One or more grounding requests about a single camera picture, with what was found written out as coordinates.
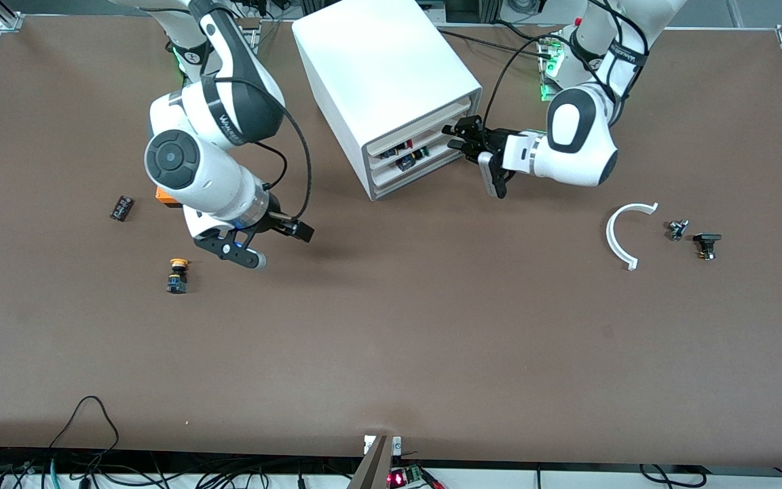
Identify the circuit board with red light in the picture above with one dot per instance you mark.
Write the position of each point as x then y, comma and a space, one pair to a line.
398, 479

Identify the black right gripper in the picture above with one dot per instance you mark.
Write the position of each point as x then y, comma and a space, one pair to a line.
287, 225

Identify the yellow push button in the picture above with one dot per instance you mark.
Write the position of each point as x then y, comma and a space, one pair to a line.
177, 278

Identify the orange button enclosure box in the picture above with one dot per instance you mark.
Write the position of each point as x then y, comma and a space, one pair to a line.
163, 195

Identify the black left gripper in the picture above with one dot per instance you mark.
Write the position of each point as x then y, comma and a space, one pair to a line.
495, 142

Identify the white curved plastic piece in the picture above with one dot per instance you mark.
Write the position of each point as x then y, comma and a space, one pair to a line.
609, 236

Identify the small grey metal component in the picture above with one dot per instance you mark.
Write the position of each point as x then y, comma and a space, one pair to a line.
677, 229

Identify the black knob switch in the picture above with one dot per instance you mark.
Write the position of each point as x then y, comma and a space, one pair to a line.
706, 239

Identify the green push button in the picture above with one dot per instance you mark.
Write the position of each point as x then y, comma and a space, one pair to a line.
406, 164

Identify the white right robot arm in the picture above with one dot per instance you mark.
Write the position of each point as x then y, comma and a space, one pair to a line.
214, 183

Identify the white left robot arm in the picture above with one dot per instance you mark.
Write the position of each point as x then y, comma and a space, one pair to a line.
581, 149

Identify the small black electrical component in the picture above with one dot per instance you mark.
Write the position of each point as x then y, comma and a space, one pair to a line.
121, 208

